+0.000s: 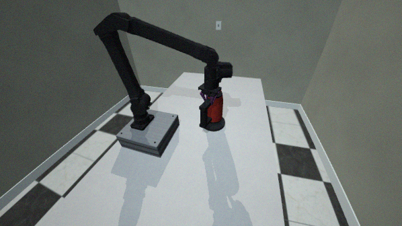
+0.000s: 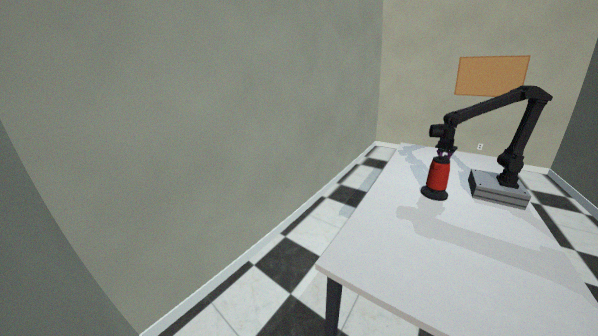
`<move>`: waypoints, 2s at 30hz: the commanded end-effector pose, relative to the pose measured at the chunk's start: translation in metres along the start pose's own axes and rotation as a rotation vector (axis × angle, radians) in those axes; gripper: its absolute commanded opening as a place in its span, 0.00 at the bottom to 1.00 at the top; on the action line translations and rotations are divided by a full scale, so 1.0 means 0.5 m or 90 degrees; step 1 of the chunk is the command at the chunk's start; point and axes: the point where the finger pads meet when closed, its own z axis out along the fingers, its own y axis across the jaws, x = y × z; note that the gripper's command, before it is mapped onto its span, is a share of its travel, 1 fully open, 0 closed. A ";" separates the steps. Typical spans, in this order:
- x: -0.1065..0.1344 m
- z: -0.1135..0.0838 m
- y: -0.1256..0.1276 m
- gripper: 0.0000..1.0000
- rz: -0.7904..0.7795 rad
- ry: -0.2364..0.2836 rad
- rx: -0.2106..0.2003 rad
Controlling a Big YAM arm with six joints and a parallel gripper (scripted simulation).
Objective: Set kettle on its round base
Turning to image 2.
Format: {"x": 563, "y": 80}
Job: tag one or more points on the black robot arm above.
{"x": 506, "y": 159}

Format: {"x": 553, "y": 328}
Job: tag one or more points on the black round disk with center stud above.
{"x": 438, "y": 196}

